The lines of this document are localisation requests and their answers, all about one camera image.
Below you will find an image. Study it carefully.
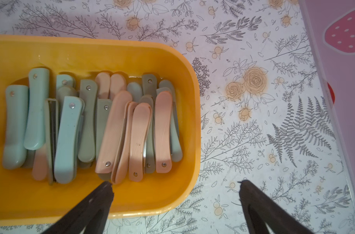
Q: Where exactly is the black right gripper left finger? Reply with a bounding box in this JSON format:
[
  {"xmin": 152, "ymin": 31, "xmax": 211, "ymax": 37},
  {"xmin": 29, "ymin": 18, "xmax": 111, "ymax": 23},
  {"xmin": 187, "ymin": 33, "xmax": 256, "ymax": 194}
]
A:
[{"xmin": 43, "ymin": 181, "xmax": 114, "ymax": 234}]

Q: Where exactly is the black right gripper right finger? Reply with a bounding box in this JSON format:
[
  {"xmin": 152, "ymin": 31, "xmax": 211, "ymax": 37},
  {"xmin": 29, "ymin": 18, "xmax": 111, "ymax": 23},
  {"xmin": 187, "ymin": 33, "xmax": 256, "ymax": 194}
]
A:
[{"xmin": 239, "ymin": 180, "xmax": 312, "ymax": 234}]

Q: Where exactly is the pink folding fruit knife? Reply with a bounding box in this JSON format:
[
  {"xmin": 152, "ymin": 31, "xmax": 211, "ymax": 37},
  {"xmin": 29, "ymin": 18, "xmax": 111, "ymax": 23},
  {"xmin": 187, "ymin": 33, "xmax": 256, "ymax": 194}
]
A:
[
  {"xmin": 95, "ymin": 90, "xmax": 133, "ymax": 174},
  {"xmin": 155, "ymin": 91, "xmax": 173, "ymax": 174},
  {"xmin": 129, "ymin": 103, "xmax": 152, "ymax": 182}
]

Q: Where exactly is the light blue folding knife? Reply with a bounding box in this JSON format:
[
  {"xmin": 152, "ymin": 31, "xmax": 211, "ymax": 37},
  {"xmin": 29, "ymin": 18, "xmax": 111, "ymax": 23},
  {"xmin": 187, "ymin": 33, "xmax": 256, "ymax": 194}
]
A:
[{"xmin": 54, "ymin": 96, "xmax": 85, "ymax": 184}]

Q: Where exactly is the yellow plastic storage box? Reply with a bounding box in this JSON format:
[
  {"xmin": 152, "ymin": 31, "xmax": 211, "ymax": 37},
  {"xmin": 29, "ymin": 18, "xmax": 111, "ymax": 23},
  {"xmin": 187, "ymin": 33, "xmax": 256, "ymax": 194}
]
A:
[{"xmin": 0, "ymin": 35, "xmax": 201, "ymax": 226}]

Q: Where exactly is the mint green folding knife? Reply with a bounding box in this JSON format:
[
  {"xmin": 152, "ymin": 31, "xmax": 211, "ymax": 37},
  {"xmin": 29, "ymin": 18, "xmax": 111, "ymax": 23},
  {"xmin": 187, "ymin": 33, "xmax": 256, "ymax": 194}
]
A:
[
  {"xmin": 2, "ymin": 85, "xmax": 29, "ymax": 170},
  {"xmin": 24, "ymin": 68, "xmax": 50, "ymax": 150}
]

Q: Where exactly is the grey green folding knife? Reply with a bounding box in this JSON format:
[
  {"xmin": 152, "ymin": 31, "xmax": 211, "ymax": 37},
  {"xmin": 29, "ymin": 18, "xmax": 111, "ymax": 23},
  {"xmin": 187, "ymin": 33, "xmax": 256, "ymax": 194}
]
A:
[{"xmin": 157, "ymin": 80, "xmax": 183, "ymax": 162}]

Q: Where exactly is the sage green folding knife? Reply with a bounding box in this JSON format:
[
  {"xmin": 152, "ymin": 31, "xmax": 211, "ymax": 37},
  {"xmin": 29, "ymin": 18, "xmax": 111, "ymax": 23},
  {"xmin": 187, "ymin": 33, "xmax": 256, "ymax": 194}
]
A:
[{"xmin": 78, "ymin": 79, "xmax": 98, "ymax": 163}]

